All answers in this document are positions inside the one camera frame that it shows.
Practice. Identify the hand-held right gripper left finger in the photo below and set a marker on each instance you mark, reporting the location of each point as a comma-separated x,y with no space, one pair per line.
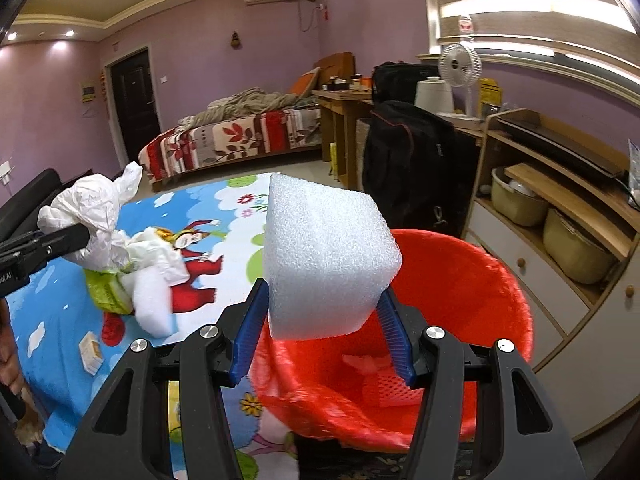
248,332

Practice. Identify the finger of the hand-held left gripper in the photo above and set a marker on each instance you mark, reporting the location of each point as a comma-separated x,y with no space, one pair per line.
67,240

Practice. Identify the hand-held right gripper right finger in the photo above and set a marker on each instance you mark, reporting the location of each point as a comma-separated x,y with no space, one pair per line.
397,345

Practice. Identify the white plastic bag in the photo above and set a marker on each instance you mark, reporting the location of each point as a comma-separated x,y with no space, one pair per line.
95,205

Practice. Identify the red trash bin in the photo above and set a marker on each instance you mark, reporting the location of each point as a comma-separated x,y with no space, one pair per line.
450,280

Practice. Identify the white foam block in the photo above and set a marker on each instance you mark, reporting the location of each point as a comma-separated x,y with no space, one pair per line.
325,250

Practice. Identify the person's left hand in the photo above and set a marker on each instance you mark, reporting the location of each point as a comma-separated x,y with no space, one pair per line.
9,355

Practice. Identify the black chair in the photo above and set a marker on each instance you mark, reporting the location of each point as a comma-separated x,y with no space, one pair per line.
30,195

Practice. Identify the green snack packet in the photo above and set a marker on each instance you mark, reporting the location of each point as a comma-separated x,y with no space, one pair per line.
107,292

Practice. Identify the cartoon printed play mat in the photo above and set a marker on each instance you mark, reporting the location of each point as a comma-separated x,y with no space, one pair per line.
225,230

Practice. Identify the dark wooden door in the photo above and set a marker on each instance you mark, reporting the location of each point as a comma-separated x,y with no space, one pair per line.
132,105

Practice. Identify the wooden storage cabinet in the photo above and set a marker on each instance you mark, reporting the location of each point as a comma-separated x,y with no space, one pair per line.
530,270

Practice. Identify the bed with red floral sheet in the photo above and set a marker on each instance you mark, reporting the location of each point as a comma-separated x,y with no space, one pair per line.
210,145

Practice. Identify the large black backpack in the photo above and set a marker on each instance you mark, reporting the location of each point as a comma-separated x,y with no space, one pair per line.
410,170

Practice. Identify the beige basin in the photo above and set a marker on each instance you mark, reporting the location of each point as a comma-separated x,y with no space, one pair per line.
517,202

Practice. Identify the yellow bag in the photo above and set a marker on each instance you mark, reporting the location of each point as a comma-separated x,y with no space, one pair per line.
333,160

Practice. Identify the beige lidded pot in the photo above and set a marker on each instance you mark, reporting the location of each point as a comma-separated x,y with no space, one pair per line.
575,252

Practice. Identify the grey brown rumpled blanket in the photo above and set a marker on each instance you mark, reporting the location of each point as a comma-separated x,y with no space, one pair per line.
245,102

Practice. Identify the wooden desk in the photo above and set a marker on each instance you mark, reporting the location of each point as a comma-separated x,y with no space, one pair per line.
345,125

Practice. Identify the white cylindrical pot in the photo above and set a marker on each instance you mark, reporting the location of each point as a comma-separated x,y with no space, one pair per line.
432,95

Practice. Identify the orange pillow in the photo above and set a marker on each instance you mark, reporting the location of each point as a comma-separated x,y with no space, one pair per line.
304,84

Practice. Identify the long black flat device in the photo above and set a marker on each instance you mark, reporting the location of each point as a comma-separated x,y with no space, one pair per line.
560,147

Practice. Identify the black duffel bag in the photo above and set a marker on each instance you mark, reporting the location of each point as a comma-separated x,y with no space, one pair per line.
400,82

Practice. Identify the brown wooden headboard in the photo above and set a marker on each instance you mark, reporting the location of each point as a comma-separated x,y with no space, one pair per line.
337,67

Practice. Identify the white desk fan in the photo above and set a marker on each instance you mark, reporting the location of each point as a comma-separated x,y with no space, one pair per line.
460,65

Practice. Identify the clear plastic packet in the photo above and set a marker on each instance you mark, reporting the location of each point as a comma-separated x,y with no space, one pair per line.
634,175

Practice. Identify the striped window blind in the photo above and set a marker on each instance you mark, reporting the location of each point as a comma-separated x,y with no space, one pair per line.
525,5

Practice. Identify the wall breaker box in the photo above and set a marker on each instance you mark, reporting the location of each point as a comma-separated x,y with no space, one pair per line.
88,92

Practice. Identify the small brown wall ornament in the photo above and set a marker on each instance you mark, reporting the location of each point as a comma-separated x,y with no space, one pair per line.
235,41

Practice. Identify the small red wall hanging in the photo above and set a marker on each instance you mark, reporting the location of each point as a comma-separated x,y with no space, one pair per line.
325,12

